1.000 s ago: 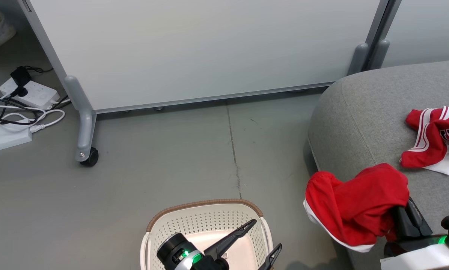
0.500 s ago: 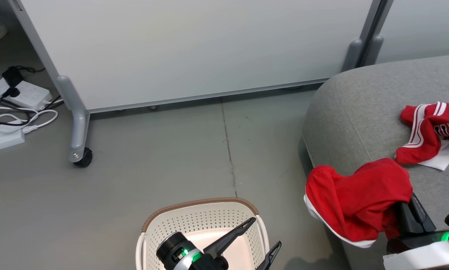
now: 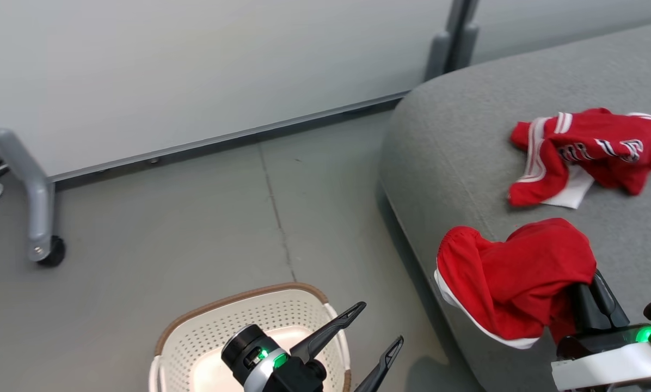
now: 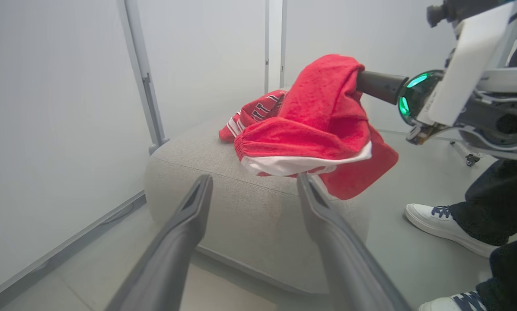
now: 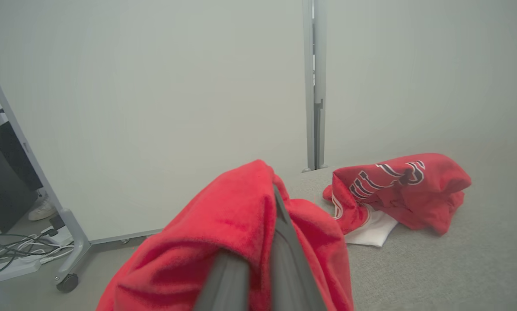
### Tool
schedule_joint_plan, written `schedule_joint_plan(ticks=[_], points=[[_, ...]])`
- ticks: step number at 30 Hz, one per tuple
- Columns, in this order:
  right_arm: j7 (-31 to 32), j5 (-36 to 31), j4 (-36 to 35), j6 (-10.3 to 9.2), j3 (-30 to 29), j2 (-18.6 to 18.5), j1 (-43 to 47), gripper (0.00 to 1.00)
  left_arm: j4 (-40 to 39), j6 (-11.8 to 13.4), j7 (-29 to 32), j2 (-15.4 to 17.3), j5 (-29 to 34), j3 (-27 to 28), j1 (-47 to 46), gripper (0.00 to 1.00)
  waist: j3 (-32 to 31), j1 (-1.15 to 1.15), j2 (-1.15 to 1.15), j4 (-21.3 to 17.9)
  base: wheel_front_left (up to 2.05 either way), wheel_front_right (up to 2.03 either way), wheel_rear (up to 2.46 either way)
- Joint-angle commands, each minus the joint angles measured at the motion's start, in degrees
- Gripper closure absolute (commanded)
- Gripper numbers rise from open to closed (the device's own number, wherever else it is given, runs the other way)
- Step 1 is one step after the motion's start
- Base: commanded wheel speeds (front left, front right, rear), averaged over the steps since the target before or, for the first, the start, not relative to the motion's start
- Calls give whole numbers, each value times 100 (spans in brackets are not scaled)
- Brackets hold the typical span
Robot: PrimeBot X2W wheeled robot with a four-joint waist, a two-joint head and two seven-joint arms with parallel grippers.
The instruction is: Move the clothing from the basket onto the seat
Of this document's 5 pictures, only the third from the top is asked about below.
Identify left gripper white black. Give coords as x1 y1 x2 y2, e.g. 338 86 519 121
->
221 301 405 392

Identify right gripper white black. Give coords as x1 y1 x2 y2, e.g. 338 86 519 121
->
551 270 651 392

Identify red shorts with white trim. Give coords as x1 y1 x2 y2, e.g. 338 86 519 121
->
434 218 598 350

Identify red jersey with lettering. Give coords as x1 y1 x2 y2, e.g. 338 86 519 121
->
508 108 651 210

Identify white perforated laundry basket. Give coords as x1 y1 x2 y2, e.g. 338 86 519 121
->
149 282 353 392

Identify grey fabric sofa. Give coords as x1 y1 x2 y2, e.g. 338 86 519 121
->
379 22 651 392

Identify white partition panel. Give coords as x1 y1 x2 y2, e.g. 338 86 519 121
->
0 0 459 185

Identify grey partition leg with caster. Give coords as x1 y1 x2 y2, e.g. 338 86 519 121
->
0 105 67 268

